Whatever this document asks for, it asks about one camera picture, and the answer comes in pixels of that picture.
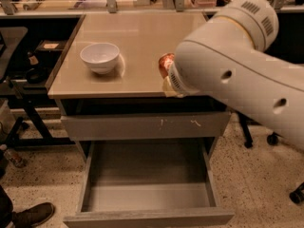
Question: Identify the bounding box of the white bowl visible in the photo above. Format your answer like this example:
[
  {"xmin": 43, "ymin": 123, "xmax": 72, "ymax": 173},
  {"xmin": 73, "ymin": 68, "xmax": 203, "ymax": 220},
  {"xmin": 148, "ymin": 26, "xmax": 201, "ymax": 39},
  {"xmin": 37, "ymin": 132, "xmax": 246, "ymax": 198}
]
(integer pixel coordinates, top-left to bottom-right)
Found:
[{"xmin": 80, "ymin": 43, "xmax": 120, "ymax": 74}]

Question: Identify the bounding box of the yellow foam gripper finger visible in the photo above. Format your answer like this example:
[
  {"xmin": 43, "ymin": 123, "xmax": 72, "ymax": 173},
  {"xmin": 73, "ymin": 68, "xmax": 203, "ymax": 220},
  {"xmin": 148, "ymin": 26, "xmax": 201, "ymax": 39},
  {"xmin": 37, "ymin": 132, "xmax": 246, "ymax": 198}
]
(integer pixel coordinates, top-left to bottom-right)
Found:
[{"xmin": 162, "ymin": 76, "xmax": 183, "ymax": 98}]

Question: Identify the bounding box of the closed grey top drawer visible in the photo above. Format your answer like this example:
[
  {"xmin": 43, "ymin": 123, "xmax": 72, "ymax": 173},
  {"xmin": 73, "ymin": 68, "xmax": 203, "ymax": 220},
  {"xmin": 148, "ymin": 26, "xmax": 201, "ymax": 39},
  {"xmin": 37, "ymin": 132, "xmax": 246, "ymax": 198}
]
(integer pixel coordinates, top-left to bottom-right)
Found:
[{"xmin": 61, "ymin": 112, "xmax": 231, "ymax": 141}]

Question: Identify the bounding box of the plastic bottle on floor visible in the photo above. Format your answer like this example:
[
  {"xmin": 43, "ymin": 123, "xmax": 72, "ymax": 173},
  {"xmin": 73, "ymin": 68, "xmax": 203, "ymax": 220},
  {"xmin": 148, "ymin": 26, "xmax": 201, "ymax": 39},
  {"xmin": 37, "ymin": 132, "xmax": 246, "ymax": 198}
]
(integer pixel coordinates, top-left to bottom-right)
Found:
[{"xmin": 0, "ymin": 144, "xmax": 25, "ymax": 168}]

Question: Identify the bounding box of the black desk frame left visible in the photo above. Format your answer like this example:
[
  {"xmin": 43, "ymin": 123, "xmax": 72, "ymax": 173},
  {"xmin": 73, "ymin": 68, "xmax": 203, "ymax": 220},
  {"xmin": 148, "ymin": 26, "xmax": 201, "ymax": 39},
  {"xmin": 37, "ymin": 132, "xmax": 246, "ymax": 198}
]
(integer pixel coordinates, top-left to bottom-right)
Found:
[{"xmin": 0, "ymin": 27, "xmax": 73, "ymax": 147}]

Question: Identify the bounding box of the open grey middle drawer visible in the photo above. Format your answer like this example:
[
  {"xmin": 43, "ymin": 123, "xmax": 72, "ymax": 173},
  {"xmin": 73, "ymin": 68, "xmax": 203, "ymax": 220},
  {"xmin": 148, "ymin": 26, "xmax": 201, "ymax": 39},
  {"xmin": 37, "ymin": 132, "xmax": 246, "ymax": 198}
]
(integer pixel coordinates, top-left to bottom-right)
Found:
[{"xmin": 64, "ymin": 139, "xmax": 234, "ymax": 228}]

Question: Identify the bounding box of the grey cabinet with counter top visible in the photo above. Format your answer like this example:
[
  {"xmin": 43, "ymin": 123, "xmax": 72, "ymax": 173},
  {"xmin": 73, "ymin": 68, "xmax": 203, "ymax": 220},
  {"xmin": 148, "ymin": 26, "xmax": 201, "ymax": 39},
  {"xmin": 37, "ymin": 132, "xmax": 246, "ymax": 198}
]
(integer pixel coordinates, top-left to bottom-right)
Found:
[{"xmin": 48, "ymin": 10, "xmax": 230, "ymax": 157}]

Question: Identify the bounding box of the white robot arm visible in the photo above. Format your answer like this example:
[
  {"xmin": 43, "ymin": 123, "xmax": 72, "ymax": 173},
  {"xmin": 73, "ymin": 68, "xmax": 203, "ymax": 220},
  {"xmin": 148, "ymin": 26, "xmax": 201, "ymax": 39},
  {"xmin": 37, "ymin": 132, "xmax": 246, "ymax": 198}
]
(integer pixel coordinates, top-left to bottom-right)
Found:
[{"xmin": 162, "ymin": 0, "xmax": 304, "ymax": 148}]

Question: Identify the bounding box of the brown shoe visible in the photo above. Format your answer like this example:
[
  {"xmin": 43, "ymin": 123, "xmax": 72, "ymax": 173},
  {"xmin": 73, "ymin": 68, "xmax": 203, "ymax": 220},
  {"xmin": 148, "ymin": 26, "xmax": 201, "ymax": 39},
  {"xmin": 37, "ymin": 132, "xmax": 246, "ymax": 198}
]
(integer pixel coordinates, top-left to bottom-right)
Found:
[{"xmin": 12, "ymin": 202, "xmax": 55, "ymax": 228}]

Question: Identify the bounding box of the black office chair base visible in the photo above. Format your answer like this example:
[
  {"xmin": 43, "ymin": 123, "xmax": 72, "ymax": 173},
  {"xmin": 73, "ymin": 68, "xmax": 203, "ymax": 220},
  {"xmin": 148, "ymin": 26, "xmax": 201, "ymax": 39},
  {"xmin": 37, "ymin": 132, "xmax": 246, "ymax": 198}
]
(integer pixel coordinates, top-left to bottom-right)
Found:
[{"xmin": 267, "ymin": 132, "xmax": 304, "ymax": 204}]

